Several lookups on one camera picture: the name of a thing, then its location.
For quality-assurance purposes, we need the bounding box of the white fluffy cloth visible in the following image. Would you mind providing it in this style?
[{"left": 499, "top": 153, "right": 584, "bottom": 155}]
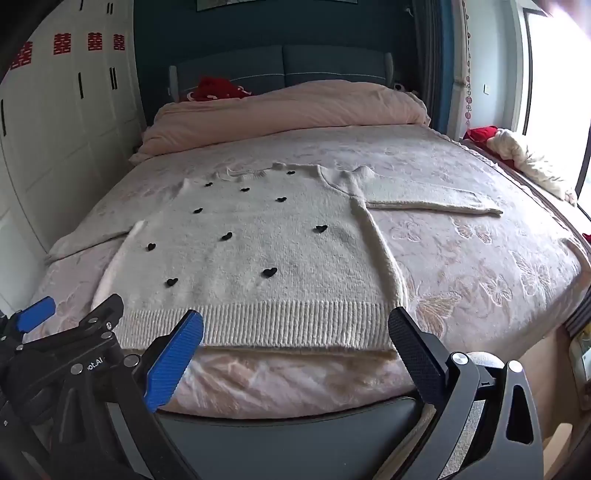
[{"left": 485, "top": 128, "right": 578, "bottom": 201}]

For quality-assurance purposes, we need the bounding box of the red pillow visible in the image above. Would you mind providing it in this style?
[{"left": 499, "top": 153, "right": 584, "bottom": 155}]
[{"left": 187, "top": 76, "right": 252, "bottom": 101}]

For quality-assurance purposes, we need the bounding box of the pink duvet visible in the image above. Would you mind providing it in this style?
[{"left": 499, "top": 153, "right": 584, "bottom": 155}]
[{"left": 129, "top": 79, "right": 432, "bottom": 163}]

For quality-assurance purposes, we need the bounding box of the white sweater with black hearts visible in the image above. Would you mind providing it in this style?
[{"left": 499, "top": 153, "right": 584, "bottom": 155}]
[{"left": 46, "top": 162, "right": 504, "bottom": 357}]

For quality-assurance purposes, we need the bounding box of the red cloth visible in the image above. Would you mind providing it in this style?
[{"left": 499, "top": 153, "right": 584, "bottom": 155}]
[{"left": 464, "top": 126, "right": 520, "bottom": 174}]

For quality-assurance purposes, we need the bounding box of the grey bed footboard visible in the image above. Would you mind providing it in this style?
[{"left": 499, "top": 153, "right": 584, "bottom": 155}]
[{"left": 154, "top": 396, "right": 437, "bottom": 480}]

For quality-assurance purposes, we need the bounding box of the hanging bead string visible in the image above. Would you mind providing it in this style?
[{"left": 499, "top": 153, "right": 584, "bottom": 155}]
[{"left": 461, "top": 0, "right": 475, "bottom": 132}]

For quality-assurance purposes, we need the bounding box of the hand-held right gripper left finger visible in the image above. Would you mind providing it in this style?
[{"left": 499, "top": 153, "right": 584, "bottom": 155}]
[{"left": 108, "top": 309, "right": 204, "bottom": 480}]

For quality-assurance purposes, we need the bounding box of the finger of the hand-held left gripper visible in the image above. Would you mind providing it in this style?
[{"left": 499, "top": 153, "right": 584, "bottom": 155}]
[
  {"left": 0, "top": 296, "right": 57, "bottom": 343},
  {"left": 68, "top": 294, "right": 125, "bottom": 345}
]

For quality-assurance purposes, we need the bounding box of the window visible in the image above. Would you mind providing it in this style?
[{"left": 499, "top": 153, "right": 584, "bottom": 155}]
[{"left": 522, "top": 7, "right": 591, "bottom": 195}]

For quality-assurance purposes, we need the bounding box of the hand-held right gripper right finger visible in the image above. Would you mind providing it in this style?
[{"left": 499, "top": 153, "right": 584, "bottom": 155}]
[{"left": 389, "top": 307, "right": 546, "bottom": 480}]

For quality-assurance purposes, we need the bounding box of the pink butterfly bed blanket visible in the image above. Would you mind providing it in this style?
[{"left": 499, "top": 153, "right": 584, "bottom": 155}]
[{"left": 23, "top": 124, "right": 585, "bottom": 421}]

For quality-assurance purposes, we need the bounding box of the white wardrobe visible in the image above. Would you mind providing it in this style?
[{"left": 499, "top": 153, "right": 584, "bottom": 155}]
[{"left": 0, "top": 0, "right": 148, "bottom": 315}]

